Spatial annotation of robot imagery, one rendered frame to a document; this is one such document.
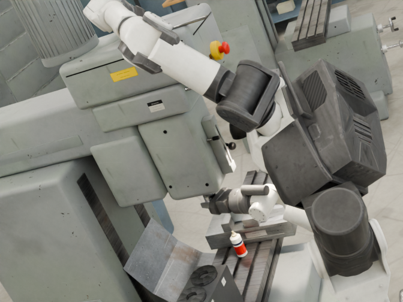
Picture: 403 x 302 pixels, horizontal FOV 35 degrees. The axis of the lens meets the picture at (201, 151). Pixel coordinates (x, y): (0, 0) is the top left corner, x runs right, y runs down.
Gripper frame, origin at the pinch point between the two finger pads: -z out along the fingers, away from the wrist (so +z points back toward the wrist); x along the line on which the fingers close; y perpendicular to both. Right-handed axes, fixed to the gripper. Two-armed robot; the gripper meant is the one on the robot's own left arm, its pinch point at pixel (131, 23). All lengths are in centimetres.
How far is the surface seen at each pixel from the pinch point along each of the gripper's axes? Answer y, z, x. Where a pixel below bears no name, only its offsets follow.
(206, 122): -35.2, -15.3, 10.3
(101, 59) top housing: -9.4, 6.8, -10.8
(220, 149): -45, -20, 11
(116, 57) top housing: -11.0, 7.5, -5.7
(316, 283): -99, -52, 24
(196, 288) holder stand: -85, -6, -7
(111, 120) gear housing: -25.7, -5.4, -17.5
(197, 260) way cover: -80, -64, -20
